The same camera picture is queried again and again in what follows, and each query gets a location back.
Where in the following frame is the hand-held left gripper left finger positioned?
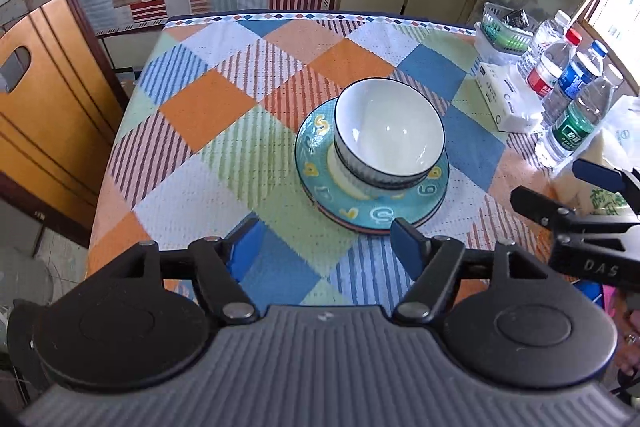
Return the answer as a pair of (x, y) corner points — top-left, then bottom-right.
(116, 214), (267, 327)

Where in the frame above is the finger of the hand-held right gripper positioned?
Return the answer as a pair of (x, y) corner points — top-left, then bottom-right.
(510, 187), (582, 233)
(572, 159), (640, 208)

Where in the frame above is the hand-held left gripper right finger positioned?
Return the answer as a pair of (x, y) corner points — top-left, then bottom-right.
(390, 217), (551, 327)

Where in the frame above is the teal egg-print plate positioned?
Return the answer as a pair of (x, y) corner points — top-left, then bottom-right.
(294, 97), (450, 231)

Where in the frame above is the white bowl with striped outside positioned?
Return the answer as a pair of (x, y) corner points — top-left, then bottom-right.
(333, 78), (446, 188)

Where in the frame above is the person's right hand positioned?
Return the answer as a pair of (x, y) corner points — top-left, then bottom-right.
(616, 304), (640, 374)

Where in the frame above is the white plastic bag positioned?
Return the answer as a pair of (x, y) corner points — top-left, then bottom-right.
(550, 96), (640, 219)

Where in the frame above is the green-label water bottle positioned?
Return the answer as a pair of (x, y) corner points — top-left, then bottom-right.
(534, 64), (626, 168)

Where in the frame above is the blue-label water bottle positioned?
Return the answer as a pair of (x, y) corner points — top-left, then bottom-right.
(542, 39), (609, 126)

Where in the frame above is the white tissue pack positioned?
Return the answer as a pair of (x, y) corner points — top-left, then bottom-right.
(474, 62), (547, 134)

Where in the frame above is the red-label water bottle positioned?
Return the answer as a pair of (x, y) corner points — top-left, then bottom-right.
(527, 28), (584, 102)

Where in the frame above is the patchwork tablecloth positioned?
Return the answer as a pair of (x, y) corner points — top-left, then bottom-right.
(87, 11), (601, 308)

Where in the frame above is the clear bottle with white cap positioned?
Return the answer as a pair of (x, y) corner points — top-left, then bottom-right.
(517, 9), (572, 80)

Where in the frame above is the white plastic basket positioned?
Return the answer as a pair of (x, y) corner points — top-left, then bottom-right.
(474, 2), (542, 66)

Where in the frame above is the black packet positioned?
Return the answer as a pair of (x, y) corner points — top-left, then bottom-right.
(502, 9), (532, 30)

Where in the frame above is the wooden chair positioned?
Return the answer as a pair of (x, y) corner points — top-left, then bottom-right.
(0, 0), (127, 249)

